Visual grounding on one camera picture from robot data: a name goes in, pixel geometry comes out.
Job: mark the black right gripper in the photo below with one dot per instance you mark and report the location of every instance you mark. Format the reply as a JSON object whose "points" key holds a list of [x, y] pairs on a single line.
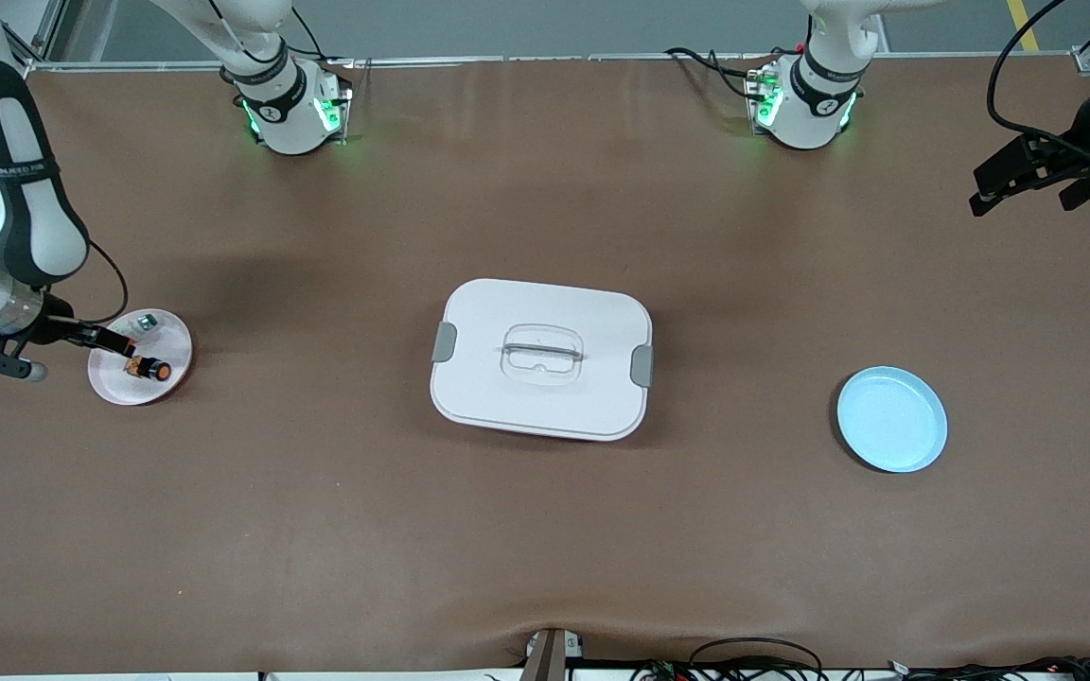
{"points": [[60, 325]]}

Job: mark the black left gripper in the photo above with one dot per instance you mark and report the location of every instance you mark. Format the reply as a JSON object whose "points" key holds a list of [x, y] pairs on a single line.
{"points": [[1086, 126]]}

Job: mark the orange push-button switch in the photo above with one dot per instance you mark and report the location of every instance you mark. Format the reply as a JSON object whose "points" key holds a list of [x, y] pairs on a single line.
{"points": [[159, 372]]}

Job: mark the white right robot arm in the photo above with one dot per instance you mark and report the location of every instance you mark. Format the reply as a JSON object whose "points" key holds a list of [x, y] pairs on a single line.
{"points": [[25, 218]]}

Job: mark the white lidded storage box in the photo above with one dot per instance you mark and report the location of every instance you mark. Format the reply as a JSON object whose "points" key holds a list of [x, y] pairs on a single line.
{"points": [[507, 407]]}

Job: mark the pink round plate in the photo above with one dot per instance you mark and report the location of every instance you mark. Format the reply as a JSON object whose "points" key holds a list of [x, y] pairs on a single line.
{"points": [[152, 392]]}

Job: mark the brown table cover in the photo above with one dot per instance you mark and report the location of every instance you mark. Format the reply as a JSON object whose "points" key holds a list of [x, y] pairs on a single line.
{"points": [[318, 530]]}

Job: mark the light blue round plate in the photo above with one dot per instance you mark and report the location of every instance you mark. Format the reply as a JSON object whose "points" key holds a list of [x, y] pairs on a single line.
{"points": [[890, 421]]}

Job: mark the aluminium table edge rail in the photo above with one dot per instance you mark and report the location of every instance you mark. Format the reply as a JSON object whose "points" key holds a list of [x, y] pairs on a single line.
{"points": [[554, 60]]}

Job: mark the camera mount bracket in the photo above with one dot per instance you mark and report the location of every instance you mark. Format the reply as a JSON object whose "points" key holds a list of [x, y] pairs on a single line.
{"points": [[545, 657]]}

